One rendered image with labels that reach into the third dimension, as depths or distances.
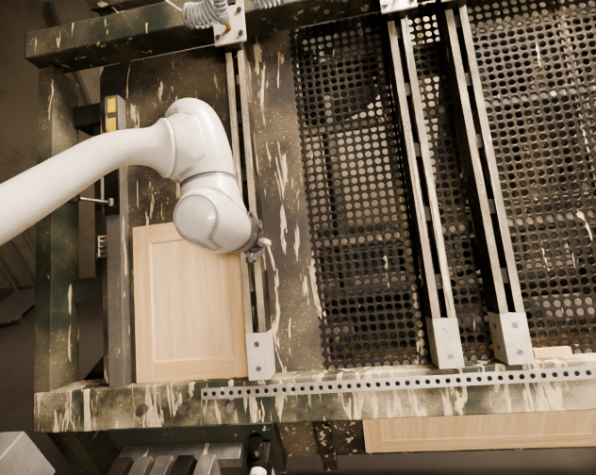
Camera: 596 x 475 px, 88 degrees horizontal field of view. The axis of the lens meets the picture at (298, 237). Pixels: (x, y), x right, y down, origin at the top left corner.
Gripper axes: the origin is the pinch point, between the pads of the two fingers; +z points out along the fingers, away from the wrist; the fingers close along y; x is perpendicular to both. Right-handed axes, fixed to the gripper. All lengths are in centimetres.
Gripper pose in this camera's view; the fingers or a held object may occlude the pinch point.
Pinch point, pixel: (262, 242)
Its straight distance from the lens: 88.8
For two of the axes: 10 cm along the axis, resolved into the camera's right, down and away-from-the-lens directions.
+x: -9.8, 1.1, 1.3
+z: 1.5, 1.2, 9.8
